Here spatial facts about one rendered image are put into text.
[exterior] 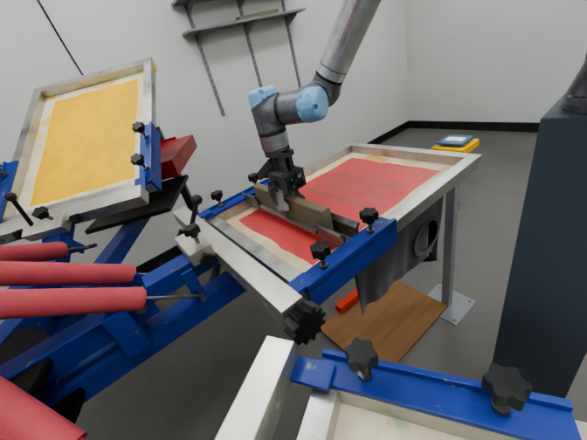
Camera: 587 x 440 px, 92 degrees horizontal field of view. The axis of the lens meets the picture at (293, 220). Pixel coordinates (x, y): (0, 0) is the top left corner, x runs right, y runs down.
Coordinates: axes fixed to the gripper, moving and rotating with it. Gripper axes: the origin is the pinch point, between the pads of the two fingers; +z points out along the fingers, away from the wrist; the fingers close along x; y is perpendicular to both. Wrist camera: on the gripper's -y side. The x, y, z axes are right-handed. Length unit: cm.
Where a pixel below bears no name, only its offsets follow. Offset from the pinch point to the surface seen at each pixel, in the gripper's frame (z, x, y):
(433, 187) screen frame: 1.7, 33.1, 27.7
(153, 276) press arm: -3.2, -41.7, 0.1
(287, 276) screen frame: 1.8, -18.0, 22.2
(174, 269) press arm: -3.3, -37.0, 2.2
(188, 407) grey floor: 101, -62, -48
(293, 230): 5.3, -2.7, 3.3
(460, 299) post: 100, 84, 17
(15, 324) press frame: -1, -73, -17
